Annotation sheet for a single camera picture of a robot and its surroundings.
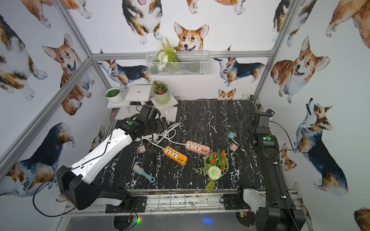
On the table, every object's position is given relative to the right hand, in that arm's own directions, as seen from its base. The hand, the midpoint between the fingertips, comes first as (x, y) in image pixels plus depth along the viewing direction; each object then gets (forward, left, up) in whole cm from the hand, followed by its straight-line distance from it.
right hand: (250, 120), depth 76 cm
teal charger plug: (+6, +5, -25) cm, 26 cm away
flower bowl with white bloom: (-19, +19, -11) cm, 29 cm away
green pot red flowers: (+24, +51, 0) cm, 56 cm away
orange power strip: (-9, +42, -22) cm, 48 cm away
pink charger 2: (-3, +5, -24) cm, 25 cm away
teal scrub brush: (-17, +63, -25) cm, 70 cm away
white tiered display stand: (+24, +67, -3) cm, 71 cm away
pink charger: (-5, +63, -22) cm, 67 cm away
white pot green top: (+23, +82, -2) cm, 86 cm away
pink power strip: (-4, +28, -23) cm, 37 cm away
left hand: (0, +47, -2) cm, 47 cm away
